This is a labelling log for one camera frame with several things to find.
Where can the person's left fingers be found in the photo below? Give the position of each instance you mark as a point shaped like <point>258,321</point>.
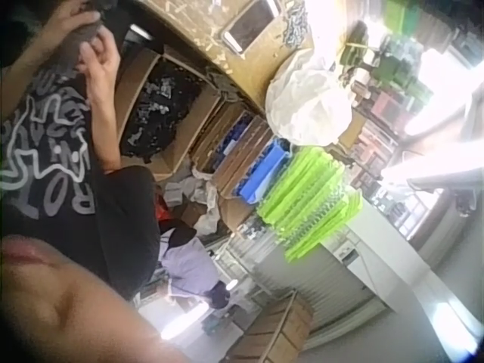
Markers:
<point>84,16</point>

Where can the red bag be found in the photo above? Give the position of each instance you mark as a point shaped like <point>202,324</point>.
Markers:
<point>163,210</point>

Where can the grey fabric piece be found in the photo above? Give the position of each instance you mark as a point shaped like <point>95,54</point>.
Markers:
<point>72,45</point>

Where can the stack of blue bins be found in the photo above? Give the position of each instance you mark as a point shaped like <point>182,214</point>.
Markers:
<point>264,174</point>

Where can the person's right fingers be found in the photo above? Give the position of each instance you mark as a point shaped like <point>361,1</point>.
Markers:
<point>86,53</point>

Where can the white plastic bag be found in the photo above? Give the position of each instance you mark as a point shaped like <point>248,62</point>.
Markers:
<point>310,102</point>

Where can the grey roller shutter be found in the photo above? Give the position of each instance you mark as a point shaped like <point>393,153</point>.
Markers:
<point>321,283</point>

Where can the wooden work table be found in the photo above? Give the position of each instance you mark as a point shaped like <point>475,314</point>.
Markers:
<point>264,64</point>

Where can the person's left hand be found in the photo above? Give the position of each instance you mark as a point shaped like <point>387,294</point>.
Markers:
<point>64,20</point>

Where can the person's right hand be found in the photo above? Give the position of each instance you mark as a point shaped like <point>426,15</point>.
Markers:
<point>104,68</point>

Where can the carton of black parts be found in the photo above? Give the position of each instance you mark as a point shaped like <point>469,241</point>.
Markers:
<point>166,102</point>

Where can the white-framed tablet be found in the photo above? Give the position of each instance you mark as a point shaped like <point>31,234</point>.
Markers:
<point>249,24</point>

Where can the storage shelf with goods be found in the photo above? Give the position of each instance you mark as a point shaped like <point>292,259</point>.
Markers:
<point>389,94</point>

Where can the pile of metal screws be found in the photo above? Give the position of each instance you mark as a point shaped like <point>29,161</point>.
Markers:
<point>295,22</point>

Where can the carton of blue parts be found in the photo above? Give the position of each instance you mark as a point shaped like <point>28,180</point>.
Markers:
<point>234,147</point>

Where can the stack of brown cartons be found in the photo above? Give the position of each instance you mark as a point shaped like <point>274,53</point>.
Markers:
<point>276,332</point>

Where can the heap of white scraps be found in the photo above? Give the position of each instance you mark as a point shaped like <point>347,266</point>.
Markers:
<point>204,200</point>

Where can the white counter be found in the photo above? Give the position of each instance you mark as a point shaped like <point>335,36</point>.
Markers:
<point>397,257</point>

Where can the stack of green trays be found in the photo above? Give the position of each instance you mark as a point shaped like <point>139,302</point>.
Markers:
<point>310,200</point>

